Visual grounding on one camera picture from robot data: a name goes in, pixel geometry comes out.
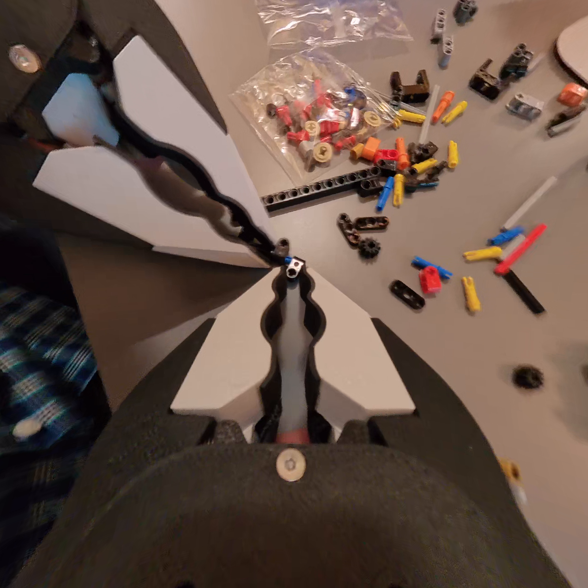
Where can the blue long pin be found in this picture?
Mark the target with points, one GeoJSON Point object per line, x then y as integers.
{"type": "Point", "coordinates": [505, 235]}
{"type": "Point", "coordinates": [418, 262]}
{"type": "Point", "coordinates": [386, 193]}

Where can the light grey connector block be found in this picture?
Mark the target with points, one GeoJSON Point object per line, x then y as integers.
{"type": "Point", "coordinates": [524, 106]}

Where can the small black gear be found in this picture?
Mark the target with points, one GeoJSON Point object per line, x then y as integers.
{"type": "Point", "coordinates": [368, 249]}
{"type": "Point", "coordinates": [528, 377]}

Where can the black bracket piece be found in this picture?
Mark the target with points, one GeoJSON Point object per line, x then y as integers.
{"type": "Point", "coordinates": [484, 82]}
{"type": "Point", "coordinates": [409, 89]}

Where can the black perpendicular connector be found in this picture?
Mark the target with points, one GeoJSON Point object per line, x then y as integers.
{"type": "Point", "coordinates": [517, 59]}

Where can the long light grey axle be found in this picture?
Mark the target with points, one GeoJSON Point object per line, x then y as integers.
{"type": "Point", "coordinates": [528, 204]}

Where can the pale rounded board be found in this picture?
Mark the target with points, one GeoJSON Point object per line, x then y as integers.
{"type": "Point", "coordinates": [574, 50]}

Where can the small red liftarm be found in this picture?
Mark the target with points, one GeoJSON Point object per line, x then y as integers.
{"type": "Point", "coordinates": [386, 158]}

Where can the light grey thin liftarm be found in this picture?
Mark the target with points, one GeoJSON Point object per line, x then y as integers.
{"type": "Point", "coordinates": [438, 26]}
{"type": "Point", "coordinates": [446, 53]}

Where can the long black axle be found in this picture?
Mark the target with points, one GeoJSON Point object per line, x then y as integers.
{"type": "Point", "coordinates": [526, 291]}

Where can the dark grey connector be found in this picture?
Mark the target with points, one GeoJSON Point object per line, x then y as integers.
{"type": "Point", "coordinates": [465, 11]}

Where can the black axle with blue pins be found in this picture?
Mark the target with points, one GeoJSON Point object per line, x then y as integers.
{"type": "Point", "coordinates": [289, 261]}

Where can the medium light grey axle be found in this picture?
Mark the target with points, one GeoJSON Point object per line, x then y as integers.
{"type": "Point", "coordinates": [425, 131]}

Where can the orange axle pin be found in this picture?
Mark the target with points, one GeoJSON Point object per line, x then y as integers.
{"type": "Point", "coordinates": [443, 106]}
{"type": "Point", "coordinates": [402, 154]}

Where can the short light grey axle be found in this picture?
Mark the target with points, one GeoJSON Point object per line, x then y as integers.
{"type": "Point", "coordinates": [513, 246]}

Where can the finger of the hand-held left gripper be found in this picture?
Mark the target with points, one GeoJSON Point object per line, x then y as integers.
{"type": "Point", "coordinates": [183, 115]}
{"type": "Point", "coordinates": [115, 197]}

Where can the black grey connector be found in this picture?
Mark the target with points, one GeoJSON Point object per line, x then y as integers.
{"type": "Point", "coordinates": [565, 120]}

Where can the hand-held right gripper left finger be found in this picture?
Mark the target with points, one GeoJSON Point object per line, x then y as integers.
{"type": "Point", "coordinates": [220, 367]}

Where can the small tan cylinder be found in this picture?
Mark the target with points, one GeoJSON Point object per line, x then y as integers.
{"type": "Point", "coordinates": [357, 151]}

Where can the empty clear plastic bag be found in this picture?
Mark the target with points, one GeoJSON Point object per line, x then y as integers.
{"type": "Point", "coordinates": [330, 23]}

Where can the orange block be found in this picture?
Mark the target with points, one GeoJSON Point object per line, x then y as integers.
{"type": "Point", "coordinates": [370, 149]}

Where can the small orange curved piece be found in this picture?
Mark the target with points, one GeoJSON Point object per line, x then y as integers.
{"type": "Point", "coordinates": [573, 94]}

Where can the yellow axle pin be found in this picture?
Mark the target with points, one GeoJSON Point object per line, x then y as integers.
{"type": "Point", "coordinates": [471, 294]}
{"type": "Point", "coordinates": [482, 253]}
{"type": "Point", "coordinates": [411, 115]}
{"type": "Point", "coordinates": [423, 166]}
{"type": "Point", "coordinates": [453, 154]}
{"type": "Point", "coordinates": [454, 112]}
{"type": "Point", "coordinates": [398, 189]}

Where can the red axle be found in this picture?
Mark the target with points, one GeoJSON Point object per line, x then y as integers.
{"type": "Point", "coordinates": [521, 249]}

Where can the red axle connector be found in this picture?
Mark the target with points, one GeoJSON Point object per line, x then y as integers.
{"type": "Point", "coordinates": [429, 281]}

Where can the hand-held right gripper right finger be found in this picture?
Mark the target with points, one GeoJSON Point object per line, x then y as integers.
{"type": "Point", "coordinates": [363, 367]}

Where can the long black beam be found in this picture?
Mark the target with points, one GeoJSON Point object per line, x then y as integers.
{"type": "Point", "coordinates": [298, 202]}

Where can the blue plaid shirt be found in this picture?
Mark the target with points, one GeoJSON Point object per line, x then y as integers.
{"type": "Point", "coordinates": [41, 358]}

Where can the cluster of black connectors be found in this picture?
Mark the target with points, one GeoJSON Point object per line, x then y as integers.
{"type": "Point", "coordinates": [425, 148]}

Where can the black two-hole liftarm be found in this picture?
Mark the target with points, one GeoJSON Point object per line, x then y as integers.
{"type": "Point", "coordinates": [406, 295]}

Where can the clear bag of small parts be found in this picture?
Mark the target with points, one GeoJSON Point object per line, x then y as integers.
{"type": "Point", "coordinates": [317, 124]}

